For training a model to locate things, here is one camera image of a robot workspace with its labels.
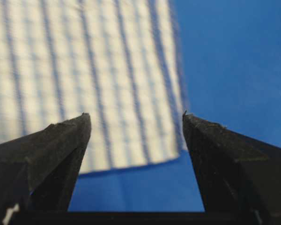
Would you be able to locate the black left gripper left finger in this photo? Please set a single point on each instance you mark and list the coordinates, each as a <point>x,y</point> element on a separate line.
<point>39,171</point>

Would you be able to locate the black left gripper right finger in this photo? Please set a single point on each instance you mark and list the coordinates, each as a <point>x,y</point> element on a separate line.
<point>239,177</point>

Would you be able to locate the white blue striped towel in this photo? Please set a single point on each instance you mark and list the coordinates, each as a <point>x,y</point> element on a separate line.
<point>117,60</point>

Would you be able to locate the blue table cloth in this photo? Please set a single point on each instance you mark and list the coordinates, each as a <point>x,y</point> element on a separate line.
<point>232,68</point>

